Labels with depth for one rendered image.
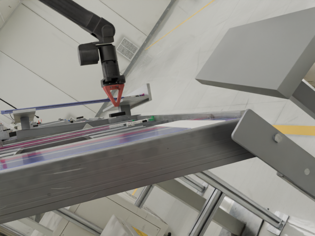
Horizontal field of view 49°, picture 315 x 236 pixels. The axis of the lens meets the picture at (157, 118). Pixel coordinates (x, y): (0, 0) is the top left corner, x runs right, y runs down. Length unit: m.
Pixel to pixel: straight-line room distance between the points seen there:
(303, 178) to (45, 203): 0.36
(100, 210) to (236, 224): 0.76
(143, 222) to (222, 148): 1.57
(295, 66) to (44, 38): 8.14
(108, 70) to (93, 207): 1.01
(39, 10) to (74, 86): 1.95
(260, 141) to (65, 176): 0.26
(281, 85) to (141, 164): 0.44
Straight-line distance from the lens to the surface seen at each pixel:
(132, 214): 2.03
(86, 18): 1.16
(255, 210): 1.42
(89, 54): 1.15
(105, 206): 1.98
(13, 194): 0.46
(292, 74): 0.82
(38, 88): 8.58
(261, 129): 0.49
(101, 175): 0.46
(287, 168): 0.52
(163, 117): 0.89
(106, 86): 1.15
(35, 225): 1.99
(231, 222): 1.61
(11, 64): 8.68
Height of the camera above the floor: 0.97
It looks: 15 degrees down
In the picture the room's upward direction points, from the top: 56 degrees counter-clockwise
